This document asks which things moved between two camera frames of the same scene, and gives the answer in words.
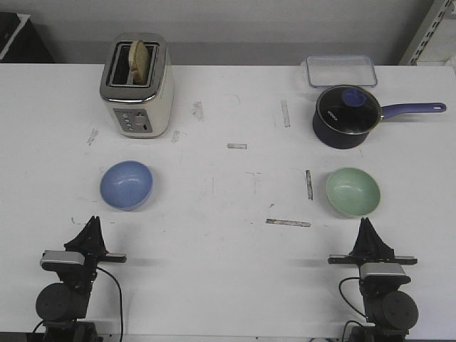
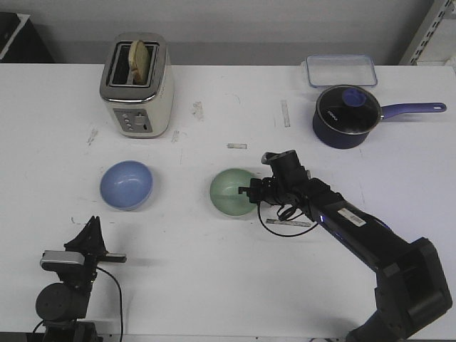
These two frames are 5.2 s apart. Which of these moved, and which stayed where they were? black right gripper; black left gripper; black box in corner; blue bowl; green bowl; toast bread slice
Moved: green bowl; black right gripper
Stayed: black box in corner; toast bread slice; black left gripper; blue bowl
